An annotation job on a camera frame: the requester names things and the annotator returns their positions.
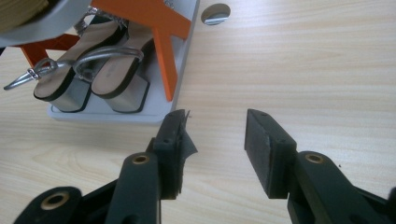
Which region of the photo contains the white two-tier shoe rack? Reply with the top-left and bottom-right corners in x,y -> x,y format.
0,0 -> 201,126

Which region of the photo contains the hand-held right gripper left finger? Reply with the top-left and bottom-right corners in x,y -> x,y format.
146,108 -> 199,200

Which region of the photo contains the tan suede boot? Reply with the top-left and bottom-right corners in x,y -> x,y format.
0,0 -> 50,35

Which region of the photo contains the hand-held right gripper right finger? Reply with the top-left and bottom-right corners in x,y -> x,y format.
244,108 -> 298,200

